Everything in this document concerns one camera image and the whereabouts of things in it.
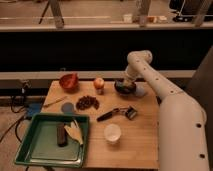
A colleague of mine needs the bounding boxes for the wooden cutting board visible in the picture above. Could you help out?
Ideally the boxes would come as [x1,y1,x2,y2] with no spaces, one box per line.
[42,81,159,169]

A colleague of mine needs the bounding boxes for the blue box on floor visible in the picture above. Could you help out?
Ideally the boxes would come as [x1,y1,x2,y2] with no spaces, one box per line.
[26,103,42,119]

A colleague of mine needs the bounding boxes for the apple on small stand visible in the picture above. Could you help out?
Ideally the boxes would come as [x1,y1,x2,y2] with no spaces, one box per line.
[93,78,105,95]

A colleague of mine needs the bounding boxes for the green plastic tray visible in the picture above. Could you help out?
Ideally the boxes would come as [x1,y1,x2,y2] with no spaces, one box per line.
[14,113,90,168]

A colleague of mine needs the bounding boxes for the black cables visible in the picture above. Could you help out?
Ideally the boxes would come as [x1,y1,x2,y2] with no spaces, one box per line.
[0,87,31,144]

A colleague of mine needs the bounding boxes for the black handled peeler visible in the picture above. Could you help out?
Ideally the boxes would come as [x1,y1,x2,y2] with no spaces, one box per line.
[97,106,137,122]

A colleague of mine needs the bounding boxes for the purple bowl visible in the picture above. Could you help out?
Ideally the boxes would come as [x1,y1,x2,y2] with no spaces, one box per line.
[114,80,136,95]

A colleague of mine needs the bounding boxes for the wooden stick utensil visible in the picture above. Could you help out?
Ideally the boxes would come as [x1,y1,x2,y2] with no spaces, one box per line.
[43,96,67,108]

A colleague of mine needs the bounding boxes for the bunch of dark grapes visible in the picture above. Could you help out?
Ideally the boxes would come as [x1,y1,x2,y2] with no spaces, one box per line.
[76,95,100,110]

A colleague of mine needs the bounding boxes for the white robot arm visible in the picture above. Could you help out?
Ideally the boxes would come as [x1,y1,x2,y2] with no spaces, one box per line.
[124,50,210,171]

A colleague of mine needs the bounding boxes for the dark rectangular block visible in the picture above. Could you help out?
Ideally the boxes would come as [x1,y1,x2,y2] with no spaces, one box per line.
[57,123,67,147]

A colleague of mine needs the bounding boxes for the orange bowl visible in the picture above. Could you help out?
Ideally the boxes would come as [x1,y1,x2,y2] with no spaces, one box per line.
[59,73,78,90]

